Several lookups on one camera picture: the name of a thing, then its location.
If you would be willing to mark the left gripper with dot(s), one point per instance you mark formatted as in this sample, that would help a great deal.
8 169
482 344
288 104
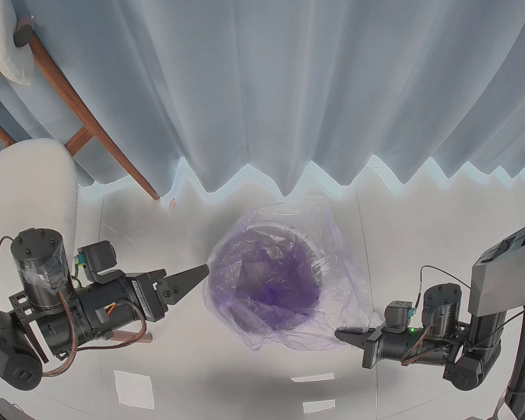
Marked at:
113 304

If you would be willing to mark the white trash bin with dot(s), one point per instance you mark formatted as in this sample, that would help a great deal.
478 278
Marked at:
284 226

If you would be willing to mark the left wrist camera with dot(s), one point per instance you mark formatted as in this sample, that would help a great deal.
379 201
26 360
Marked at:
98 256

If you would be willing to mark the white cushioned wooden chair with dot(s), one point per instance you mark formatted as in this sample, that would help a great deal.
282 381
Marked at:
30 182

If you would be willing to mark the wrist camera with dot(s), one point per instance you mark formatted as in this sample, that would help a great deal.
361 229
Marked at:
398 313
98 256

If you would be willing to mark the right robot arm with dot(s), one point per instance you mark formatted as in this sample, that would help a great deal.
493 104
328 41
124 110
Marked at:
503 287

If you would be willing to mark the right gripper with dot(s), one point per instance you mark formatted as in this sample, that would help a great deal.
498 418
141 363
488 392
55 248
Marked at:
393 346

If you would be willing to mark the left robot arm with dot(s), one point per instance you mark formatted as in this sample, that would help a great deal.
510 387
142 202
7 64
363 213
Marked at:
8 344

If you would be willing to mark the pale blue curtain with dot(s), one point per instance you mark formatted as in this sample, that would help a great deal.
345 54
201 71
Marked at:
288 81

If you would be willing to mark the purple plastic bag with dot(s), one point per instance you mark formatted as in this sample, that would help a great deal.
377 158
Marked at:
267 287

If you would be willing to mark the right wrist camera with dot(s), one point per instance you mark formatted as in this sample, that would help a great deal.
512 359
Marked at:
398 313

